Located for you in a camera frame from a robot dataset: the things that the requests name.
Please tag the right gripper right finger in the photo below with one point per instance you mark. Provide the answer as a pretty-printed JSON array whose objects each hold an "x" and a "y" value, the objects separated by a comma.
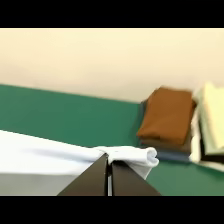
[{"x": 128, "y": 181}]

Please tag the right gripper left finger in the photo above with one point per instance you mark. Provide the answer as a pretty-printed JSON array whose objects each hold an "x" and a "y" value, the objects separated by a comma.
[{"x": 95, "y": 180}]

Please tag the white T-shirt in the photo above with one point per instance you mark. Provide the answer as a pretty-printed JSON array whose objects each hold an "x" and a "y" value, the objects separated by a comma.
[{"x": 40, "y": 156}]

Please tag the brown garment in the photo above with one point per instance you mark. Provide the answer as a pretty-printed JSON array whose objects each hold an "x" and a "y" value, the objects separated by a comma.
[{"x": 166, "y": 115}]

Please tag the cream garment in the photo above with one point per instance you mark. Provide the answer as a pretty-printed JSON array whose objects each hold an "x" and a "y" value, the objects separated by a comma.
[{"x": 213, "y": 116}]

